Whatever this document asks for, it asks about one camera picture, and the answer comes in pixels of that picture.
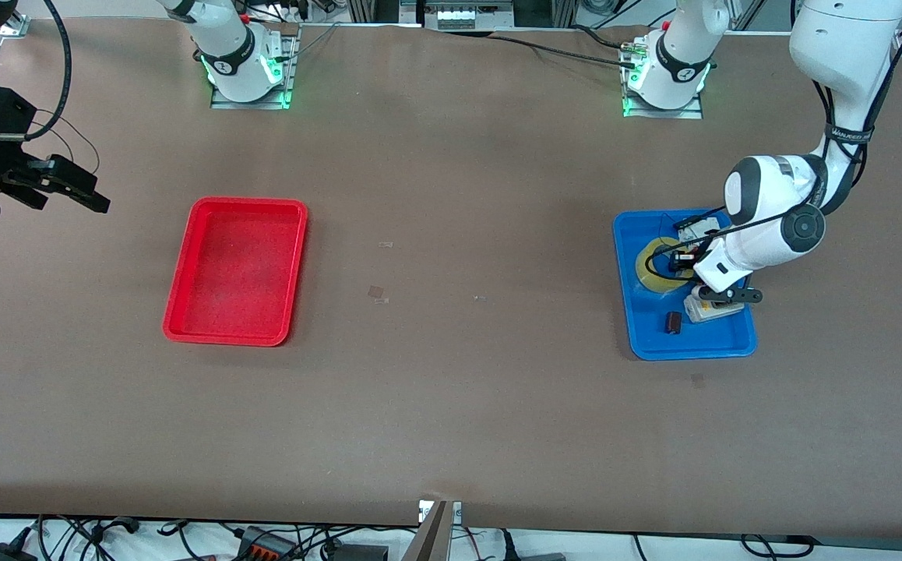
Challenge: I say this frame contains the yellow packing tape roll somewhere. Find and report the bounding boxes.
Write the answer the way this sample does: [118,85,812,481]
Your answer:
[636,237,699,296]

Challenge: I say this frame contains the white plastic connector block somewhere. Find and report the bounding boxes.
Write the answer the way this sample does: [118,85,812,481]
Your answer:
[677,221,722,244]

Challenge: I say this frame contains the blue plastic tray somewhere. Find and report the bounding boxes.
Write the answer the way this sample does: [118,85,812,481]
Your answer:
[613,209,757,362]

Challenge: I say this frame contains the red plastic tray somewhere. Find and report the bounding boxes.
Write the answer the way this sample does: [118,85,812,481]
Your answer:
[162,196,309,348]

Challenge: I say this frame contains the black power adapter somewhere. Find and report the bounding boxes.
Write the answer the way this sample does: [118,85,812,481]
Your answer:
[0,528,37,561]

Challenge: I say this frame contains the black orange power strip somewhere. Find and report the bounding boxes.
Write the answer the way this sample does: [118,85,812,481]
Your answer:
[234,527,298,561]

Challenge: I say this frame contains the thin black gripper wire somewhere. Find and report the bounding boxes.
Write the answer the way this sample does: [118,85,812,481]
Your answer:
[30,109,100,175]

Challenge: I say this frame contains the grey push-button switch box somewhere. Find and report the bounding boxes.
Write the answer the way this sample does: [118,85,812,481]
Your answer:
[685,295,745,324]

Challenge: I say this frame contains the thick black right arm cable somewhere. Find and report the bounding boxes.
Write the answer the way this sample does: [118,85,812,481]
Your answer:
[23,0,72,142]

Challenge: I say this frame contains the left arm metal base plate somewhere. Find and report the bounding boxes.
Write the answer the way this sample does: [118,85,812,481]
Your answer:
[620,39,705,120]

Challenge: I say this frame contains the black cable on table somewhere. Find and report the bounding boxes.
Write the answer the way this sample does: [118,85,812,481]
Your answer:
[486,23,640,69]

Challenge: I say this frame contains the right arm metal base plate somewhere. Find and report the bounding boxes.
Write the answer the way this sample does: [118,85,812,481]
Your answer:
[210,26,301,111]

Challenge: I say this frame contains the thin grey cable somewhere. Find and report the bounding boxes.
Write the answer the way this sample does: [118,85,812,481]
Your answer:
[289,22,343,65]

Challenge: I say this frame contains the black floor cable loop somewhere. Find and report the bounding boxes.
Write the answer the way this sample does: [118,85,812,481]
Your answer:
[738,533,816,559]

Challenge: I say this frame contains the aluminium frame rack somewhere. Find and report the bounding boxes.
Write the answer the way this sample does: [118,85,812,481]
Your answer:
[346,0,578,32]

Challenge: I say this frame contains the metal table edge bracket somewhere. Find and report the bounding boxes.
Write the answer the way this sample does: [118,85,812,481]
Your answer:
[418,499,464,525]

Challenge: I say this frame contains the grey camera stand post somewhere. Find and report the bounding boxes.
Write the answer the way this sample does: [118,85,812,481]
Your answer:
[400,501,453,561]

